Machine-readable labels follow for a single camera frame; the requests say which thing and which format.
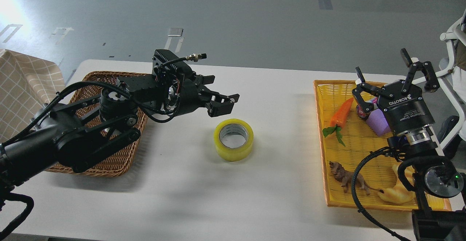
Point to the purple block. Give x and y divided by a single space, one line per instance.
377 122

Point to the white office chair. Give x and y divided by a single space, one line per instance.
451 78

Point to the beige checkered cloth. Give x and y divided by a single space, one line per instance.
26 83

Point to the brown wicker basket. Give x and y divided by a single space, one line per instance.
120 162

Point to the yellow tape roll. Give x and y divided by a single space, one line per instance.
233 127

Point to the brown toy lion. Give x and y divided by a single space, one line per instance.
344 177

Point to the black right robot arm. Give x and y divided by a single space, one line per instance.
421 169

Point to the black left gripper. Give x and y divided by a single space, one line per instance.
190 99

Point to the yellow plastic basket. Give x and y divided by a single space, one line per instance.
358 141

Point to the yellow toy croissant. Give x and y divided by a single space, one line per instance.
397 194

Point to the small labelled can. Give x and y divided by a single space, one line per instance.
364 115

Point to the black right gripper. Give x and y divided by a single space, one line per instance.
406 108

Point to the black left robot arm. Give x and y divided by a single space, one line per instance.
89 121

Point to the orange toy carrot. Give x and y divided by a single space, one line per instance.
338 121

